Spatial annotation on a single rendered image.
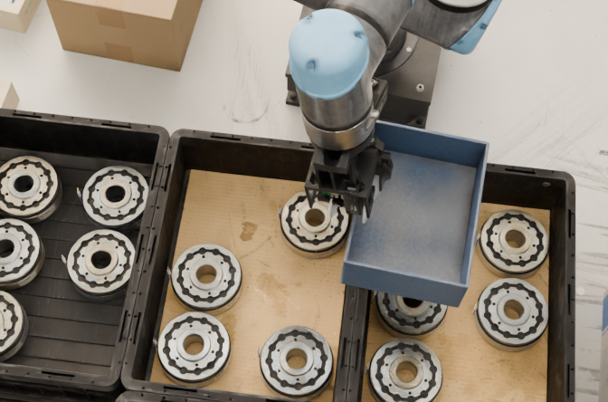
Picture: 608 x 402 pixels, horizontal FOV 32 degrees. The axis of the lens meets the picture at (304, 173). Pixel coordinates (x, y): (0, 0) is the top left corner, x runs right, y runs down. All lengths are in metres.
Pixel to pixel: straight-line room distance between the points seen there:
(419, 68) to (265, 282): 0.47
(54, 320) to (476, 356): 0.61
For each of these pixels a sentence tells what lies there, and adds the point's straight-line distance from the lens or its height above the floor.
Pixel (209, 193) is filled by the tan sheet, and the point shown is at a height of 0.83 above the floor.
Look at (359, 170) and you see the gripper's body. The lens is 1.16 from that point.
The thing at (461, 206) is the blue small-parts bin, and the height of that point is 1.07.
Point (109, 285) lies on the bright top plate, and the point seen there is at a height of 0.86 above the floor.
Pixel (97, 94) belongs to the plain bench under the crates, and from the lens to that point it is 1.90.
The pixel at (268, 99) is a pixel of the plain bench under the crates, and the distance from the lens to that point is 1.86.
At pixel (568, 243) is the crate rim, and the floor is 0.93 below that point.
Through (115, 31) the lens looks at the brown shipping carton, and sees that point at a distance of 1.85.
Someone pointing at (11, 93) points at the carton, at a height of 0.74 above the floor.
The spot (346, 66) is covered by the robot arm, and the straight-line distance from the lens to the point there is 0.98.
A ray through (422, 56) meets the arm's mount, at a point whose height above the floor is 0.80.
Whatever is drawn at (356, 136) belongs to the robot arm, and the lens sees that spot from 1.08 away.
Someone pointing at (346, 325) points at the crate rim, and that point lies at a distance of 1.44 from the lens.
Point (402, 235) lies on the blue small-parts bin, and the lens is 1.34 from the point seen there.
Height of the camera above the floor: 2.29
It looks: 63 degrees down
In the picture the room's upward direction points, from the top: 1 degrees clockwise
